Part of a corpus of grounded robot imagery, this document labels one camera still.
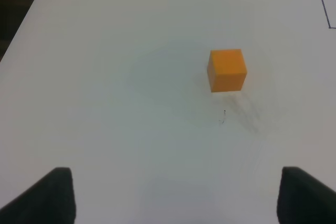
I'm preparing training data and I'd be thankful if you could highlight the orange cube block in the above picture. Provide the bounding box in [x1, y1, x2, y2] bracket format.
[207, 49, 247, 93]

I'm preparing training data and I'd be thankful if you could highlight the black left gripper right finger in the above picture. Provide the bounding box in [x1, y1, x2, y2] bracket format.
[277, 167, 335, 223]

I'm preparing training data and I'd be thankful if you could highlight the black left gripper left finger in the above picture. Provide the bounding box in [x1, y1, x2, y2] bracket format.
[1, 167, 76, 223]

